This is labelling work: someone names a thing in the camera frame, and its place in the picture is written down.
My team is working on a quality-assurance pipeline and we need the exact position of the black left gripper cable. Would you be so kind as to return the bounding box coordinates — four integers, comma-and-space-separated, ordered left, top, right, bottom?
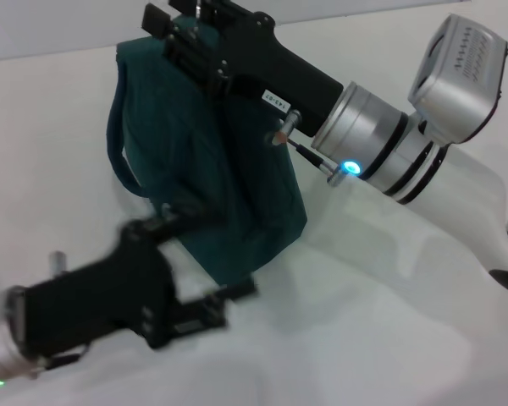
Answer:
37, 344, 91, 370

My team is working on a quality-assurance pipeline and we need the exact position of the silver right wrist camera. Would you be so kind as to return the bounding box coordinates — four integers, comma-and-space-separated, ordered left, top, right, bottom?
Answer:
408, 13, 508, 147

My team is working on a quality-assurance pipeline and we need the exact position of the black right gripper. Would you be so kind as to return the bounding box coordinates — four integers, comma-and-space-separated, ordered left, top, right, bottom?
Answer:
141, 0, 346, 139

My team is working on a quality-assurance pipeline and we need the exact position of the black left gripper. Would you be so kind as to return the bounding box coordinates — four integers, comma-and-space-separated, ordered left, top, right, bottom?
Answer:
8, 202, 259, 360

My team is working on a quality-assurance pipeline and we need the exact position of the dark teal fabric lunch bag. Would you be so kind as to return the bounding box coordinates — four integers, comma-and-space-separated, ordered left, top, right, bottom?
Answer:
105, 14, 309, 287

